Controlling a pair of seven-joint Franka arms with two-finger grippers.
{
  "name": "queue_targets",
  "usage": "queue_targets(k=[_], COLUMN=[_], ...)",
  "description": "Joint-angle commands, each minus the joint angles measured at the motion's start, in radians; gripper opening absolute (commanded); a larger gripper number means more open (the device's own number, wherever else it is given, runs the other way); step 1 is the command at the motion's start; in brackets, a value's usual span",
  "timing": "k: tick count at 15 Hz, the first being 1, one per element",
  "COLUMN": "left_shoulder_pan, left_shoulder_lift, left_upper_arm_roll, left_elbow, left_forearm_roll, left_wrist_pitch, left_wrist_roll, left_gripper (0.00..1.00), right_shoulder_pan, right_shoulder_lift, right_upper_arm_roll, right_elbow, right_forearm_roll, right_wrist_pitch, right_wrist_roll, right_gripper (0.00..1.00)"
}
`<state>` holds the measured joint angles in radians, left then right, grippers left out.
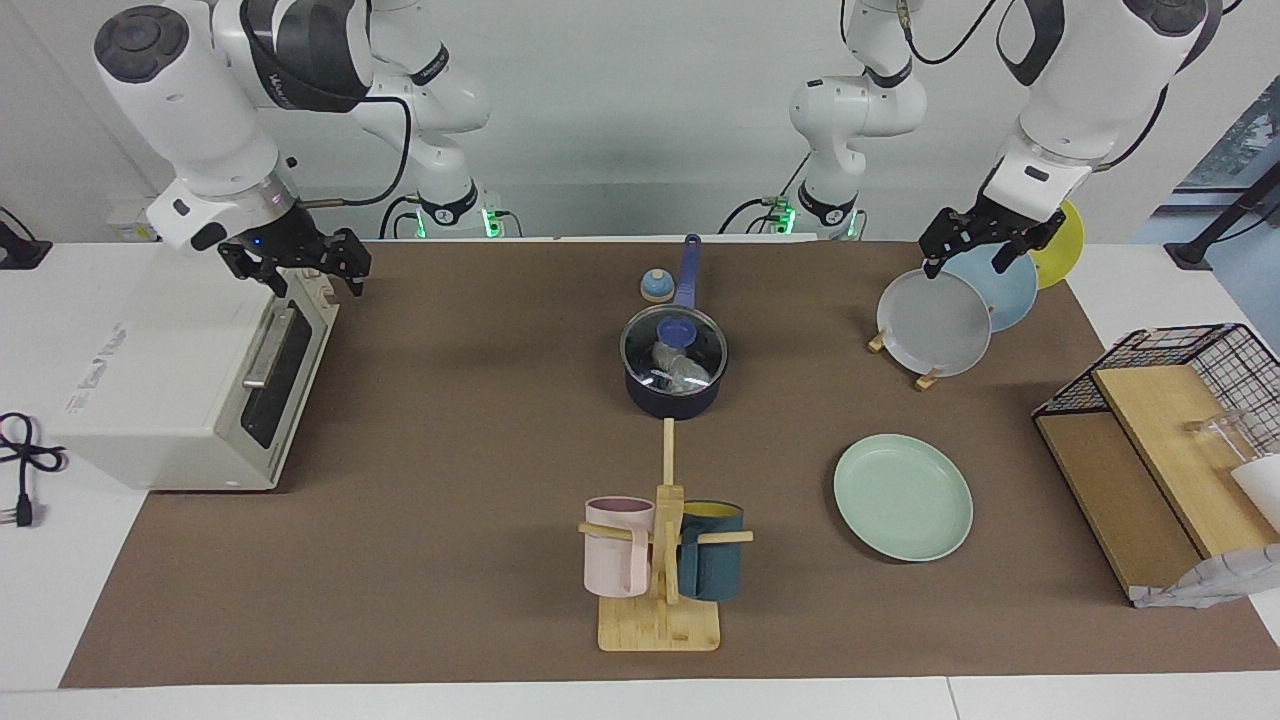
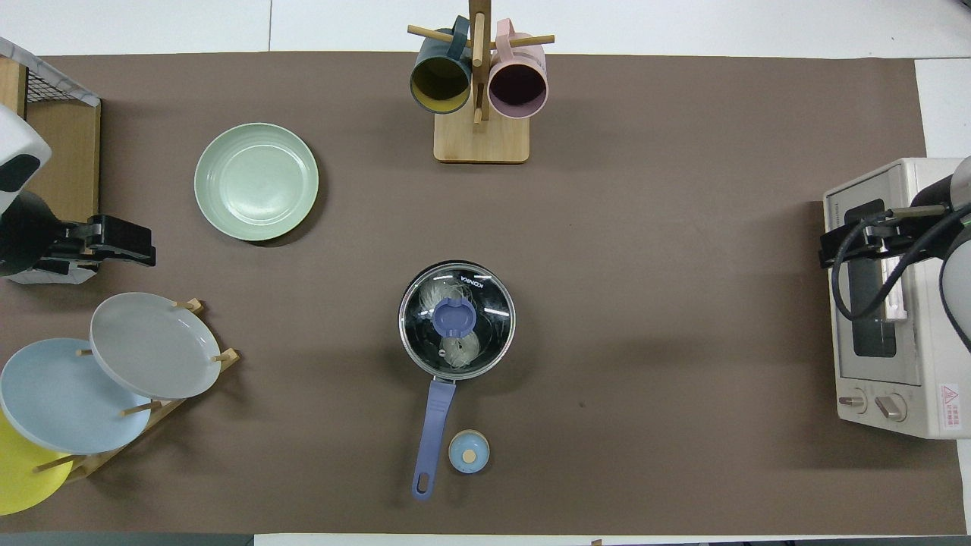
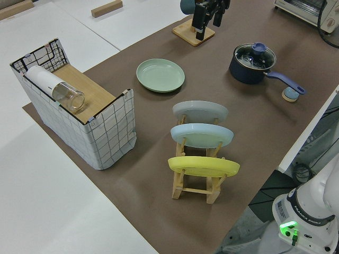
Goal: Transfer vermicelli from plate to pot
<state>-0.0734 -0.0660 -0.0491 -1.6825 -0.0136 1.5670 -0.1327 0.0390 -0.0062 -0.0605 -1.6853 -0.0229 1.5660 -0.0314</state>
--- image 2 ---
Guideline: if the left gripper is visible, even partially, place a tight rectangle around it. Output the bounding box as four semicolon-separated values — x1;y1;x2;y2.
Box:
0;190;157;278

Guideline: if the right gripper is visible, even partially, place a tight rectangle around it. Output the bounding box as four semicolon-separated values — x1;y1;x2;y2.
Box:
819;174;955;268

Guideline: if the grey plate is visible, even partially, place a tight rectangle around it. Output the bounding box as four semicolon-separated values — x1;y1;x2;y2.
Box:
90;293;222;400

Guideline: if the green plate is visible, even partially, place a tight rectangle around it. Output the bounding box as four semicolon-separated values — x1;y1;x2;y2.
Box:
194;123;319;242

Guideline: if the light blue plate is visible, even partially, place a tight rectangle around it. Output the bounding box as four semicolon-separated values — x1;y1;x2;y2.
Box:
0;338;153;455

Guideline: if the wooden plate rack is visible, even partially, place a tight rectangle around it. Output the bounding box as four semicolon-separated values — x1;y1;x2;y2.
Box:
33;298;241;483

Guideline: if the yellow plate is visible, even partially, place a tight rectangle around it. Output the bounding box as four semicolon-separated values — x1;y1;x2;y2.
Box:
0;409;75;516

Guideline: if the white vermicelli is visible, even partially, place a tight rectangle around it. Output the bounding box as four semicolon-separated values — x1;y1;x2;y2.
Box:
420;276;484;370

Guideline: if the cream toaster oven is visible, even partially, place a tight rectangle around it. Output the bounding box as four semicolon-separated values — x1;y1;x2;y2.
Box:
823;157;971;440

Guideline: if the glass lid with purple knob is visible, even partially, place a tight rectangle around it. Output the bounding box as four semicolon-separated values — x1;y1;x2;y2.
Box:
400;262;515;379

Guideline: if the dark teal mug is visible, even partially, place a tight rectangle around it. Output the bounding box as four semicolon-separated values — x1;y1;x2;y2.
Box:
410;17;473;115

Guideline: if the pink mug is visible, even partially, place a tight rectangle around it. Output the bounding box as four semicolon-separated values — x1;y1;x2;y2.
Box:
488;19;548;120

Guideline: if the wooden mug tree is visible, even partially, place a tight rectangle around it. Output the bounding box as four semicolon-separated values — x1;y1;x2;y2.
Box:
407;0;555;164

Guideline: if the black cable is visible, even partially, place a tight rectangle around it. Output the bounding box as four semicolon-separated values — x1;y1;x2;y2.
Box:
831;203;971;321

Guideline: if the pot with purple handle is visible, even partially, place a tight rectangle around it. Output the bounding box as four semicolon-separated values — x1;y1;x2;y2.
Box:
398;260;517;501

